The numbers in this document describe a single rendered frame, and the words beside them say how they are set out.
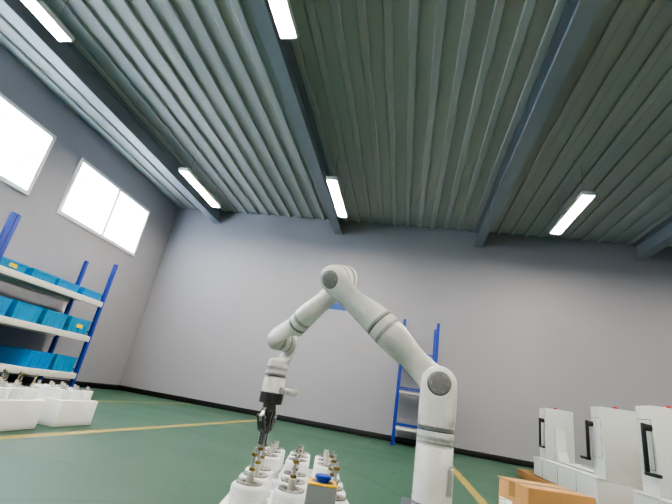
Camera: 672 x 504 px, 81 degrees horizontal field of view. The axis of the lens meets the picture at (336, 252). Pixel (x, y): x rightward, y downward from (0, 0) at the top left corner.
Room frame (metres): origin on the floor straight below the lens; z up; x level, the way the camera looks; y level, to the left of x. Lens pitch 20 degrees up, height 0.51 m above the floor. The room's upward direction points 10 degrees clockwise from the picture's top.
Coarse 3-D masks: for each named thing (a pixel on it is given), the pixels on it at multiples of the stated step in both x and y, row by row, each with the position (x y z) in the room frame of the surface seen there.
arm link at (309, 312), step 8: (352, 272) 1.18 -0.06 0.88; (320, 296) 1.27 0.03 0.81; (328, 296) 1.26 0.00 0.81; (304, 304) 1.28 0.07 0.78; (312, 304) 1.27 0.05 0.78; (320, 304) 1.27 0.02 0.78; (328, 304) 1.27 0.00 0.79; (296, 312) 1.30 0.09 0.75; (304, 312) 1.27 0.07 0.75; (312, 312) 1.27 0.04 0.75; (320, 312) 1.28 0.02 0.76; (296, 320) 1.29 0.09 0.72; (304, 320) 1.28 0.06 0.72; (312, 320) 1.29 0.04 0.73; (296, 328) 1.31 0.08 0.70; (304, 328) 1.31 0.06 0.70
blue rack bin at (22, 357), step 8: (0, 352) 5.50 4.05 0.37; (8, 352) 5.47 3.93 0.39; (16, 352) 5.45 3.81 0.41; (24, 352) 5.42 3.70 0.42; (32, 352) 5.42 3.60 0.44; (40, 352) 5.53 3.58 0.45; (0, 360) 5.50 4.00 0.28; (8, 360) 5.47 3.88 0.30; (16, 360) 5.44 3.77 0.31; (24, 360) 5.41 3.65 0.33; (32, 360) 5.48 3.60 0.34; (40, 360) 5.59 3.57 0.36; (48, 360) 5.71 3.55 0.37; (40, 368) 5.64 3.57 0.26
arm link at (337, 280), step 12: (324, 276) 1.16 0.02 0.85; (336, 276) 1.14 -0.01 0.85; (348, 276) 1.16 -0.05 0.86; (324, 288) 1.18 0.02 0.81; (336, 288) 1.15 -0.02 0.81; (348, 288) 1.13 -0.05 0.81; (336, 300) 1.17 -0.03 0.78; (348, 300) 1.14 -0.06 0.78; (360, 300) 1.12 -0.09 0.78; (372, 300) 1.12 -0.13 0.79; (360, 312) 1.13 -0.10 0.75; (372, 312) 1.11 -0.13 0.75; (384, 312) 1.11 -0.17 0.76; (360, 324) 1.16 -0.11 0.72; (372, 324) 1.12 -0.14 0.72
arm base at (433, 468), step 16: (432, 432) 1.05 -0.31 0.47; (416, 448) 1.09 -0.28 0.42; (432, 448) 1.05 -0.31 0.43; (448, 448) 1.05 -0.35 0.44; (416, 464) 1.08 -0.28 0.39; (432, 464) 1.05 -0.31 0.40; (448, 464) 1.05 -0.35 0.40; (416, 480) 1.07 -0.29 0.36; (432, 480) 1.05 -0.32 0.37; (448, 480) 1.05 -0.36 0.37; (416, 496) 1.07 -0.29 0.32; (432, 496) 1.05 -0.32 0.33; (448, 496) 1.05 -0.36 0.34
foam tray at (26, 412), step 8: (0, 400) 2.65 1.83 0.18; (8, 400) 2.71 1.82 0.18; (16, 400) 2.77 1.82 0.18; (24, 400) 2.83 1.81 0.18; (32, 400) 2.90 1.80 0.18; (40, 400) 2.97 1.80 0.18; (0, 408) 2.67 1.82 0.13; (8, 408) 2.73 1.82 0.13; (16, 408) 2.79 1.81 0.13; (24, 408) 2.86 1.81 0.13; (32, 408) 2.93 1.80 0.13; (40, 408) 3.00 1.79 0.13; (0, 416) 2.70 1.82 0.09; (8, 416) 2.76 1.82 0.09; (16, 416) 2.82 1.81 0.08; (24, 416) 2.89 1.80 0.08; (32, 416) 2.96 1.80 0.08; (0, 424) 2.72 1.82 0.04; (8, 424) 2.78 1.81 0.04; (16, 424) 2.85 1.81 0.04; (24, 424) 2.91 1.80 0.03; (32, 424) 2.98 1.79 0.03
